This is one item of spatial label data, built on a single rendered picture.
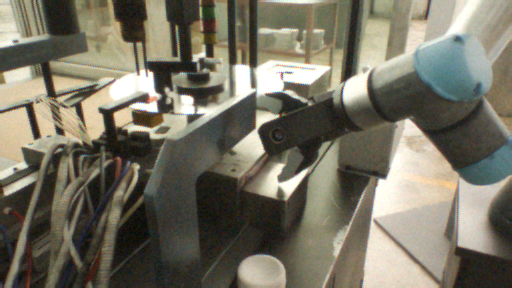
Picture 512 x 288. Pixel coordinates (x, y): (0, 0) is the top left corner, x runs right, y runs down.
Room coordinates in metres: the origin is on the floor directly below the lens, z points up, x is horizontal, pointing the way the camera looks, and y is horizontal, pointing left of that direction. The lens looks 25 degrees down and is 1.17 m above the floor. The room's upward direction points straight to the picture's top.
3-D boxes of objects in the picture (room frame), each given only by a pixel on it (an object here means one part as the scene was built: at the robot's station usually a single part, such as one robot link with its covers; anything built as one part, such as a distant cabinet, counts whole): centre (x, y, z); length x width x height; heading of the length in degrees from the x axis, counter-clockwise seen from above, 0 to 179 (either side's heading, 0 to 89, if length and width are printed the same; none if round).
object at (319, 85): (1.03, -0.09, 0.82); 0.18 x 0.18 x 0.15; 64
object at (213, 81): (0.75, 0.11, 0.96); 0.11 x 0.11 x 0.03
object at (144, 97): (0.57, 0.19, 0.95); 0.10 x 0.03 x 0.07; 154
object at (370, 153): (0.87, -0.29, 0.82); 0.28 x 0.11 x 0.15; 154
